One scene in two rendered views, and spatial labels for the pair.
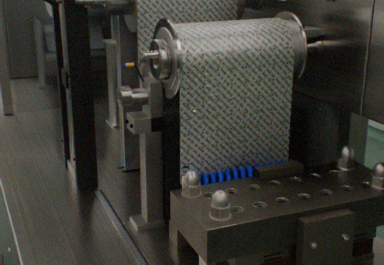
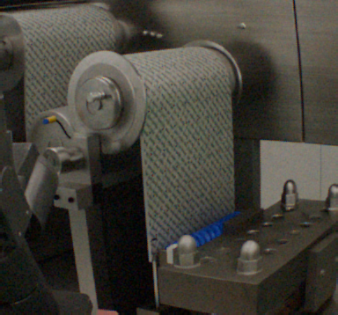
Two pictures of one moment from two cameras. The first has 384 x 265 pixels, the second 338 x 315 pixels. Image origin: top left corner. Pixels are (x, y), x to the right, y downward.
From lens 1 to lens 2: 0.50 m
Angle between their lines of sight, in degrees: 30
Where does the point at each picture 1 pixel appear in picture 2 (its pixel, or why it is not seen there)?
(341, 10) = (255, 37)
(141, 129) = (83, 201)
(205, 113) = (166, 164)
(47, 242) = not seen: outside the picture
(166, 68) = (118, 111)
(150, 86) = (87, 141)
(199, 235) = (238, 296)
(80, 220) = not seen: outside the picture
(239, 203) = not seen: hidden behind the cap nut
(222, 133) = (183, 189)
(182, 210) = (192, 282)
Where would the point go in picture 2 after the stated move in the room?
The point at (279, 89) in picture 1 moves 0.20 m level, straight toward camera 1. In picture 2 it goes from (224, 125) to (287, 144)
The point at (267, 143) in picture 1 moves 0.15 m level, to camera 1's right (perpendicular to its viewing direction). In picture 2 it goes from (219, 194) to (286, 178)
